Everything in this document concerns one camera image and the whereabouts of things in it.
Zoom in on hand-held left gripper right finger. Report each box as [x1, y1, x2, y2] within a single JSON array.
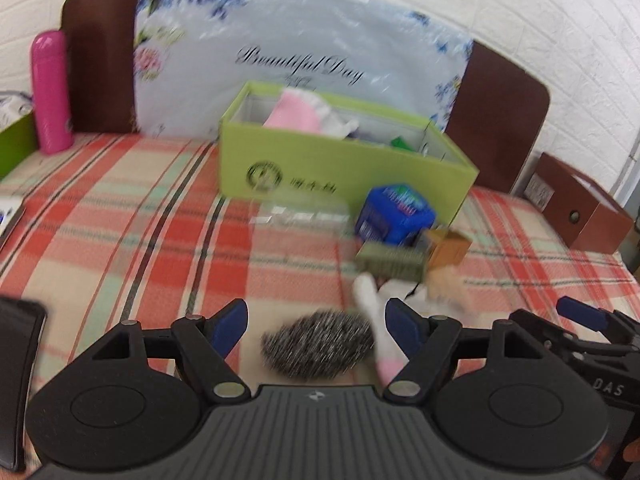
[[384, 297, 543, 403]]

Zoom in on plaid bed sheet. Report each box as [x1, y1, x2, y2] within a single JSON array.
[[0, 132, 640, 480]]

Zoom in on small green open box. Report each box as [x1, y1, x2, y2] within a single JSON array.
[[0, 110, 38, 179]]

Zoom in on steel wool scrubber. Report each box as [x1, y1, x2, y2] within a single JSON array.
[[260, 309, 375, 378]]

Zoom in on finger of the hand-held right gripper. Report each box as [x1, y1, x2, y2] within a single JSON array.
[[509, 309, 615, 361], [556, 296, 640, 333]]

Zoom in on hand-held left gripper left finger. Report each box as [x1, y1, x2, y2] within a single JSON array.
[[90, 297, 251, 402]]

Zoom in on white pocket device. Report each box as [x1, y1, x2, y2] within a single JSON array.
[[0, 197, 26, 241]]

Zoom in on white package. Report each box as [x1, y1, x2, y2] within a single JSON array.
[[0, 91, 35, 126]]

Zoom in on brown paper box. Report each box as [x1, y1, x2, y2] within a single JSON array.
[[522, 152, 636, 255]]

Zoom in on brown cardboard box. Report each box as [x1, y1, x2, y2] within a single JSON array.
[[422, 227, 472, 271]]

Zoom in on long olive gold box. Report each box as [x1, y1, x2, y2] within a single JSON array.
[[356, 242, 427, 281]]

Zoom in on large light green box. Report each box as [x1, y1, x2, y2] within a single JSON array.
[[217, 80, 479, 226]]

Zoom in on black smartphone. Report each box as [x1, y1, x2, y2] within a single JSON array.
[[0, 296, 48, 473]]

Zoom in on floral printed plastic bag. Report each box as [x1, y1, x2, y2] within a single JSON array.
[[132, 0, 475, 141]]

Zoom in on blue medicine box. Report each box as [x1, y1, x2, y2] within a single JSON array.
[[355, 183, 436, 246]]

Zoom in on clear plastic bottle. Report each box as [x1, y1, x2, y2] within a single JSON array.
[[252, 199, 351, 236]]

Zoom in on brown wooden headboard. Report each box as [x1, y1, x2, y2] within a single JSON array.
[[60, 0, 551, 196]]

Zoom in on pink thermos bottle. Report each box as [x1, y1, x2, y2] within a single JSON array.
[[30, 30, 75, 156]]

